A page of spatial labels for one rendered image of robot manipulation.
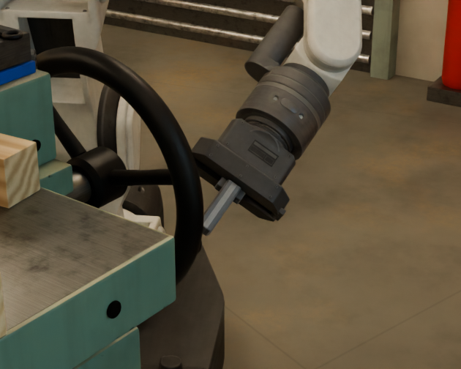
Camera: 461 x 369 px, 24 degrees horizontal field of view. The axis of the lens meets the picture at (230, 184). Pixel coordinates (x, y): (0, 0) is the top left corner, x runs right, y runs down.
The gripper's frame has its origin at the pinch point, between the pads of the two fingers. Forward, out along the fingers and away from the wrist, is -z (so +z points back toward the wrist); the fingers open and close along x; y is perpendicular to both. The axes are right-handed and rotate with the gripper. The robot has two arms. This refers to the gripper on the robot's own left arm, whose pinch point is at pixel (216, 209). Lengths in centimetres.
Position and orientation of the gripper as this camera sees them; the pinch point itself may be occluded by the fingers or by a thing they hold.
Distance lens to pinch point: 115.9
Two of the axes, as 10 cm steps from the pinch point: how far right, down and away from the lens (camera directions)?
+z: 5.2, -7.5, 4.1
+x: -8.2, -5.8, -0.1
